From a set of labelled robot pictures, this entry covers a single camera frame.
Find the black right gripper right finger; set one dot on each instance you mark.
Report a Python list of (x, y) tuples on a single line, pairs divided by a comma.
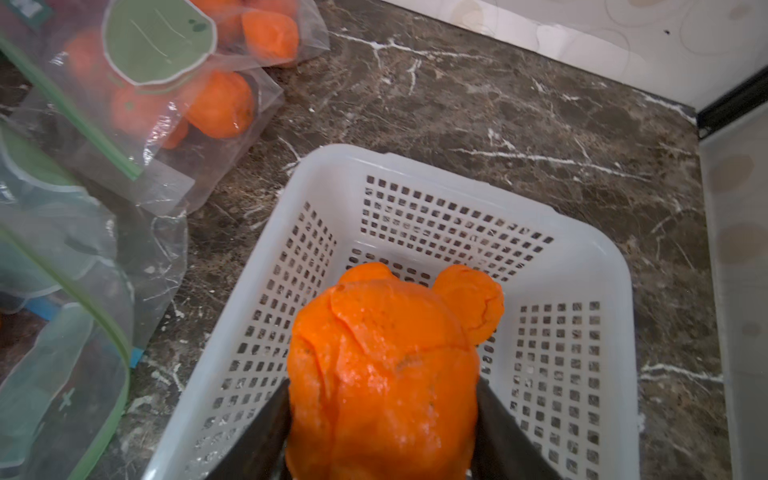
[(502, 450)]

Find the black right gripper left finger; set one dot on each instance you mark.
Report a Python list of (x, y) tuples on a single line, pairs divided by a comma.
[(259, 453)]

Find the orange fruit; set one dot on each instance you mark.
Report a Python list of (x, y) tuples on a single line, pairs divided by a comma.
[(474, 297), (365, 272), (382, 386)]

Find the white perforated plastic basket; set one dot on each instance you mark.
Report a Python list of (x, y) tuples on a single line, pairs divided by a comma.
[(561, 361)]

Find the black corner frame post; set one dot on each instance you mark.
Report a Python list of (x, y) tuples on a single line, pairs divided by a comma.
[(735, 104)]

